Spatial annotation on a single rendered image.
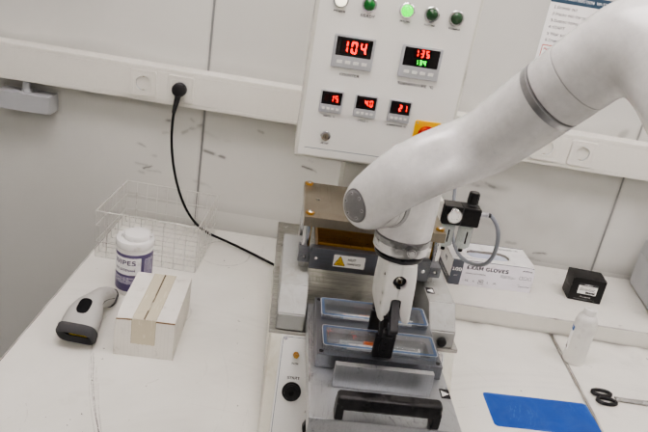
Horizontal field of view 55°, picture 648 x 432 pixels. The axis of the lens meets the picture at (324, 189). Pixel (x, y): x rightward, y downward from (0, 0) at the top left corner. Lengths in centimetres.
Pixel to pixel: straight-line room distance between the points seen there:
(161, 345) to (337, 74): 65
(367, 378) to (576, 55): 54
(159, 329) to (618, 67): 96
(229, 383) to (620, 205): 123
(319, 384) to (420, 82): 65
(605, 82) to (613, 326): 115
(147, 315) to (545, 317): 97
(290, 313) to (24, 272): 122
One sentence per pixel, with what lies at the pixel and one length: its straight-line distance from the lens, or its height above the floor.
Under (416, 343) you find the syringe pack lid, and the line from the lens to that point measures 105.
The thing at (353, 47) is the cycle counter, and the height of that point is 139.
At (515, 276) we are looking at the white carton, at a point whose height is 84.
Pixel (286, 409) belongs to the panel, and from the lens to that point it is 118.
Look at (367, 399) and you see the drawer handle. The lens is 91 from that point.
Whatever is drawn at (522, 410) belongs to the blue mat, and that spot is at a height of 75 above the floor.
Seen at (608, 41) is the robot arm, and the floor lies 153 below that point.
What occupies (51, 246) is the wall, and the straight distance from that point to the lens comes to 210.
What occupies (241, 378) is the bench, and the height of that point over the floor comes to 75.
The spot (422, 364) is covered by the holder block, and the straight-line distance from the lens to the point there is 103.
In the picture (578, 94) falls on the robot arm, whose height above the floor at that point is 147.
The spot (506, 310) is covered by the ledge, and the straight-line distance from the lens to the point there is 167.
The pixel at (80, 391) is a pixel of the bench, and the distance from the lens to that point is 129.
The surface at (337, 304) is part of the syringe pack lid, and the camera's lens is 111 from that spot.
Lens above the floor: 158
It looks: 21 degrees down
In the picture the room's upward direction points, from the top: 9 degrees clockwise
